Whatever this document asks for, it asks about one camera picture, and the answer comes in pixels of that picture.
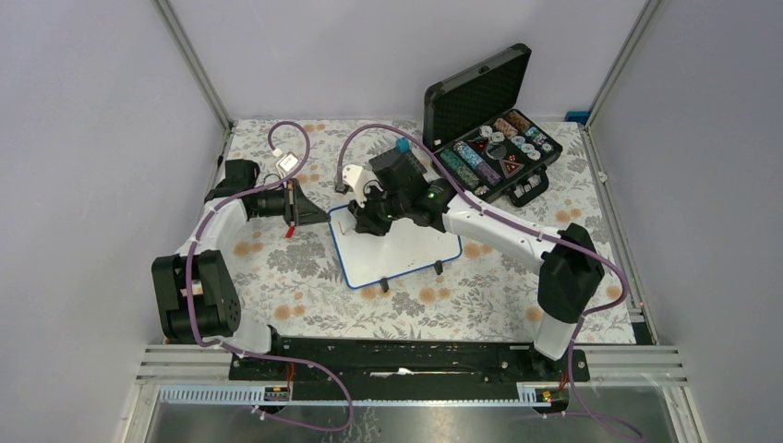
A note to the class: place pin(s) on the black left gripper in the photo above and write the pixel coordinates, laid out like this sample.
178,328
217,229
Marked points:
298,208

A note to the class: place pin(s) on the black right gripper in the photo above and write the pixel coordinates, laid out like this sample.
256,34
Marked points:
366,222

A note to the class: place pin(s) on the blue framed whiteboard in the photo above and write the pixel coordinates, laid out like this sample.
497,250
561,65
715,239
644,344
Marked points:
366,259

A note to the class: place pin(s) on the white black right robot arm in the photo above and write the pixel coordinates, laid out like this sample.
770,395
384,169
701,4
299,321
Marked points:
565,261

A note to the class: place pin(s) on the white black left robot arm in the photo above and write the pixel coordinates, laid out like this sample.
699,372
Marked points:
196,296

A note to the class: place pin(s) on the grey lego baseplate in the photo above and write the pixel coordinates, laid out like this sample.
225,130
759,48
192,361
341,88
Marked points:
399,171

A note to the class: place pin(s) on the light blue lego cube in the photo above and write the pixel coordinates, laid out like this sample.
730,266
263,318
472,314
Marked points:
402,145

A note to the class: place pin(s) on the floral tablecloth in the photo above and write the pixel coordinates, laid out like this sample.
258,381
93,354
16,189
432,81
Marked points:
296,284

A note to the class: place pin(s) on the black poker chip case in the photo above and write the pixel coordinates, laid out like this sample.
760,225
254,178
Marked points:
488,146

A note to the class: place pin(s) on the blue clamp behind table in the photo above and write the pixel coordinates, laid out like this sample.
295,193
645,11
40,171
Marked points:
578,117

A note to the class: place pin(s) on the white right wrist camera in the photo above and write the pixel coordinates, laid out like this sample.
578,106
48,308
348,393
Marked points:
355,178

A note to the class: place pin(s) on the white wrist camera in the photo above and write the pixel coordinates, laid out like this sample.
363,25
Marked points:
286,162
355,178

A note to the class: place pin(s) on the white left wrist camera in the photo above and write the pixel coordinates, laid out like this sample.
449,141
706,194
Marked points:
286,162

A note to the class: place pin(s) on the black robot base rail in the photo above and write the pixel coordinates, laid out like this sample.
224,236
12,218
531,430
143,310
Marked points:
408,368

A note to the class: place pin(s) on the grey slotted cable duct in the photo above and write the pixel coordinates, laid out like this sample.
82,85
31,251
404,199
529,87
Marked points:
280,396

